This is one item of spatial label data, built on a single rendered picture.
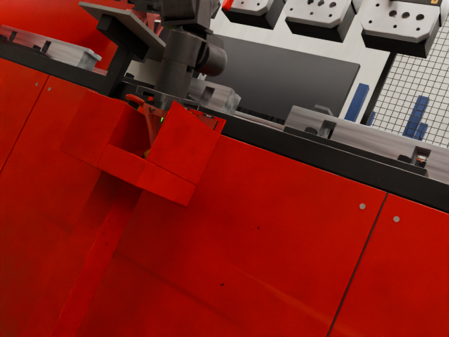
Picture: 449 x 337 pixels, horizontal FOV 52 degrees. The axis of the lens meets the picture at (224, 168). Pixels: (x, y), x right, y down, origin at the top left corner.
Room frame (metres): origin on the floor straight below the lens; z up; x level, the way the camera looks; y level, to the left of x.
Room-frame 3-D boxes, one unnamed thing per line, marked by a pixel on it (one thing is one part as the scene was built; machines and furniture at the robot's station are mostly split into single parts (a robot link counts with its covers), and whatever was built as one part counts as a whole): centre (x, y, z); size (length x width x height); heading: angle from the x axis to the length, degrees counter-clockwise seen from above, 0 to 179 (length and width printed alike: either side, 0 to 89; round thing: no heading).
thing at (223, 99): (1.26, 0.22, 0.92); 0.39 x 0.06 x 0.10; 59
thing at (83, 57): (1.57, 0.74, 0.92); 0.50 x 0.06 x 0.10; 59
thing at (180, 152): (0.85, 0.16, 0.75); 0.20 x 0.16 x 0.18; 59
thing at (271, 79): (1.84, 0.20, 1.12); 1.13 x 0.02 x 0.44; 59
